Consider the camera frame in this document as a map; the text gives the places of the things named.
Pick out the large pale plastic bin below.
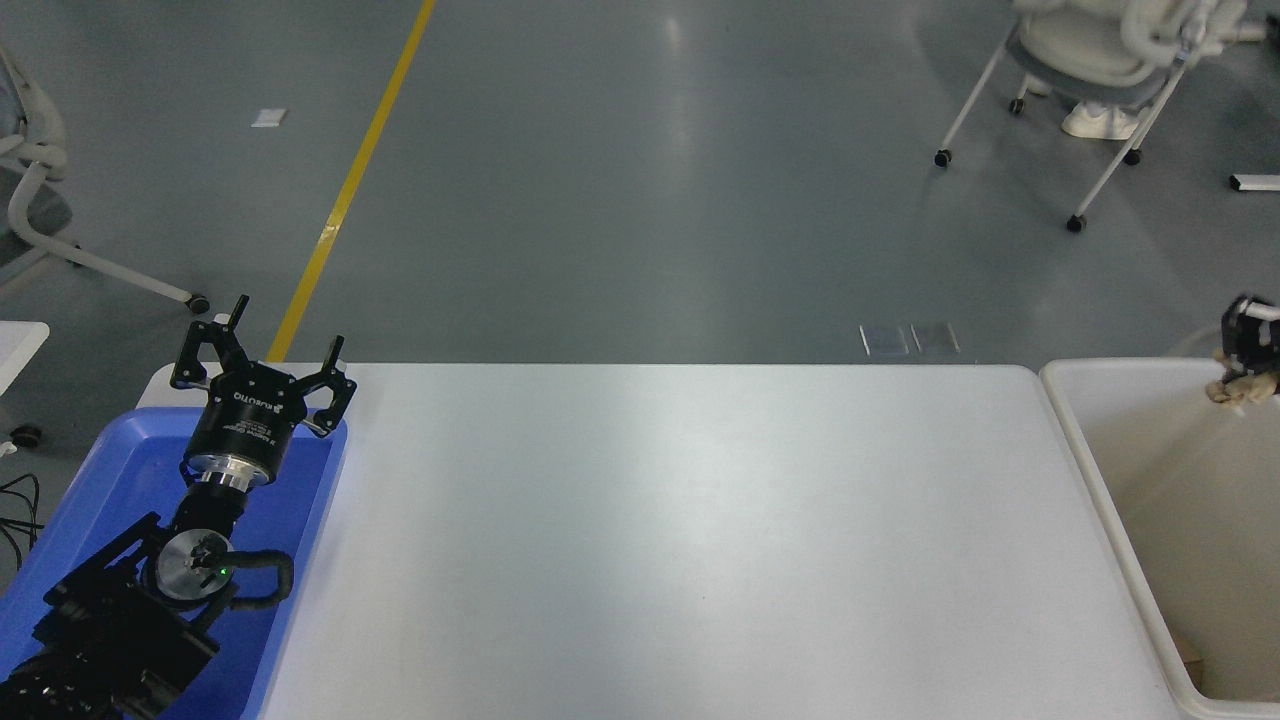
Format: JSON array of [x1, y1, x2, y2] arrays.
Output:
[[1040, 358, 1280, 720]]

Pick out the tan paper ball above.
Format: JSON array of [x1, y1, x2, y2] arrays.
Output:
[[1205, 368, 1280, 416]]

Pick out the person's white shoe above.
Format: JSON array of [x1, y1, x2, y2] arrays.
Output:
[[1060, 102, 1141, 141]]

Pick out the small white side table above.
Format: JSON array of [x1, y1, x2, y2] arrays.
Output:
[[0, 320, 51, 396]]

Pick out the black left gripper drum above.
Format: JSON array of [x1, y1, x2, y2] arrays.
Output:
[[183, 364, 307, 479]]

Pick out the white chair with grey seat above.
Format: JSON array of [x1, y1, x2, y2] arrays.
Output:
[[0, 50, 213, 313]]

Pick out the thin black cables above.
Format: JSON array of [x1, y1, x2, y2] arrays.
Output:
[[0, 472, 43, 571]]

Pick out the blue plastic tray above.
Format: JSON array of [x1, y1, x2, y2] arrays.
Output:
[[0, 405, 349, 720]]

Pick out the white wheeled chair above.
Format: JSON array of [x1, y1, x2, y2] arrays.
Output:
[[935, 0, 1271, 233]]

